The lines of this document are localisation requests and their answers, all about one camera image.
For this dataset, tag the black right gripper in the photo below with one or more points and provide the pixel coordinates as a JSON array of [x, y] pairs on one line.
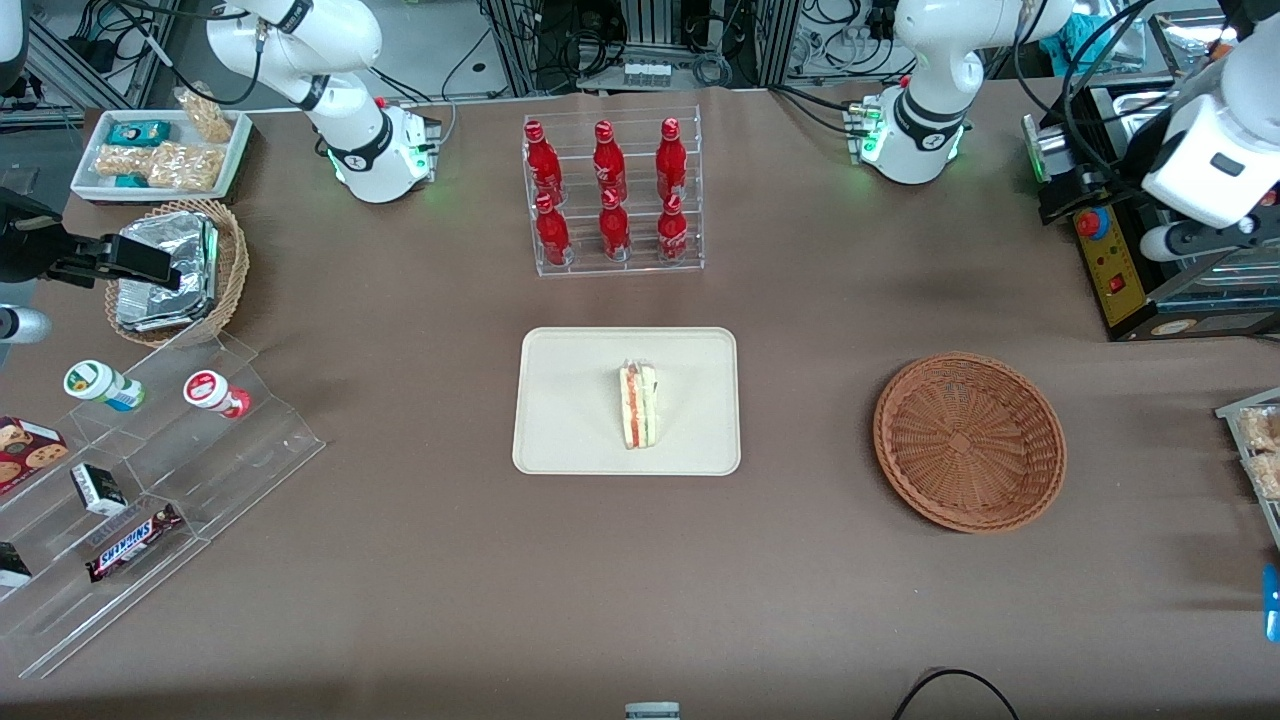
[[28, 254]]

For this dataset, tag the triangular sandwich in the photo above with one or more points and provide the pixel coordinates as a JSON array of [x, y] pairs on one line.
[[637, 405]]

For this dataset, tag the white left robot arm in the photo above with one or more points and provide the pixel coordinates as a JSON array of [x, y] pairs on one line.
[[925, 100]]

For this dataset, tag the light wicker basket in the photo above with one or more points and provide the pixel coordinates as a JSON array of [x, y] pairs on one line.
[[232, 270]]

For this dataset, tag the white plastic snack tray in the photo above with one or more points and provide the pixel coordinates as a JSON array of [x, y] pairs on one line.
[[238, 150]]

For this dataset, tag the cream plastic tray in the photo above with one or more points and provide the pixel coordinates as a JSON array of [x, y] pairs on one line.
[[570, 400]]

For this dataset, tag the brown wicker basket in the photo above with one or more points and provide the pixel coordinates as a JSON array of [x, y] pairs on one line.
[[970, 440]]

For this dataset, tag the aluminium foil container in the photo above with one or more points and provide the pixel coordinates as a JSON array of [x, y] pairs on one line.
[[160, 228]]

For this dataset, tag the small teal snack packet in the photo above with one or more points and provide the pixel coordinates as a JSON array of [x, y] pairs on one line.
[[130, 181]]

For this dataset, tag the clear puffed snack bag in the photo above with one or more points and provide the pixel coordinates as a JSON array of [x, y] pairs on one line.
[[185, 165], [118, 160], [205, 115]]

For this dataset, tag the green sunflower yoghurt cup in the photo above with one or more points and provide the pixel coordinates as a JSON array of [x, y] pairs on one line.
[[88, 380]]

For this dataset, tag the teal snack box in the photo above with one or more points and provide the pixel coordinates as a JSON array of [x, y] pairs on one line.
[[138, 132]]

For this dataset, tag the red strawberry yoghurt cup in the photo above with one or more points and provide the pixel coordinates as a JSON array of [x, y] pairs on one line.
[[207, 388]]

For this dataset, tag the red cookie box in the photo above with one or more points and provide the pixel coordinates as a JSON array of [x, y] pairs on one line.
[[25, 450]]

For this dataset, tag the black white small carton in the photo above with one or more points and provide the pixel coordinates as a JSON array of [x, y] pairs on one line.
[[98, 488]]

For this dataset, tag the clear acrylic stepped shelf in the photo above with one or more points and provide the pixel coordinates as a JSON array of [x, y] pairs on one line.
[[250, 450]]

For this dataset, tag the Snickers chocolate bar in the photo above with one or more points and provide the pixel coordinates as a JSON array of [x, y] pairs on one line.
[[130, 545]]

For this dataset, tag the red Coca-Cola bottle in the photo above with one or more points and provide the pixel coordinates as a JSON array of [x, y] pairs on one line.
[[671, 160], [543, 165], [614, 228], [607, 160], [673, 230], [552, 232]]

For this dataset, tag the clear acrylic bottle rack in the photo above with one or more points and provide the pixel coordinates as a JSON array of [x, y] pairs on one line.
[[640, 263]]

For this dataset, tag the white power strip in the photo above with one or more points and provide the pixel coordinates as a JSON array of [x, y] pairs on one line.
[[648, 73]]

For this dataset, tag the background equipment rack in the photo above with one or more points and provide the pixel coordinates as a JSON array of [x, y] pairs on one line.
[[650, 30]]

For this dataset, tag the black yellow appliance box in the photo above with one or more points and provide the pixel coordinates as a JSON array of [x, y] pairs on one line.
[[1110, 270]]

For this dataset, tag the teal cloth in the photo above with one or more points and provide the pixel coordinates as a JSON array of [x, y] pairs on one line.
[[1085, 30]]

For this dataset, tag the clear rice snack packet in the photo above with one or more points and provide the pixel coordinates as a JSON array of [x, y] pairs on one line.
[[1268, 478], [1260, 430]]

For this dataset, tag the blue plastic object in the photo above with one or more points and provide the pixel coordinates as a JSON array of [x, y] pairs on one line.
[[1272, 600]]

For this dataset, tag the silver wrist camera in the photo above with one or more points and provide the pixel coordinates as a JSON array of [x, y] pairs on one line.
[[25, 325]]

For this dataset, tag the aluminium frame rail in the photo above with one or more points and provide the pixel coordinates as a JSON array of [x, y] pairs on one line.
[[60, 60]]

